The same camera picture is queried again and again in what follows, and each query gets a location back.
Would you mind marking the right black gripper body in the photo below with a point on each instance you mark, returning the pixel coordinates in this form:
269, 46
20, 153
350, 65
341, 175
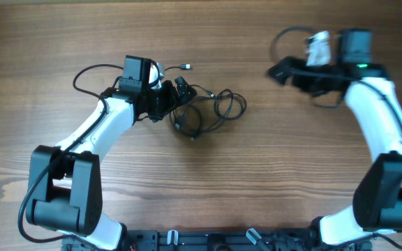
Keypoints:
292, 74

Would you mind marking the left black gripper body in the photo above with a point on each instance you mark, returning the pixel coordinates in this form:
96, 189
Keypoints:
160, 100

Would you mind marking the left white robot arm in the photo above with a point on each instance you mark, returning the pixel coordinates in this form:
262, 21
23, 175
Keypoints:
64, 197

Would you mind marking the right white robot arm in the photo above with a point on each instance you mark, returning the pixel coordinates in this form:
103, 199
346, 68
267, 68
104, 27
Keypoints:
369, 92

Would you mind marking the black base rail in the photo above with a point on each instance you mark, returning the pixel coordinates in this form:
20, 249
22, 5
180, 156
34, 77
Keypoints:
295, 239

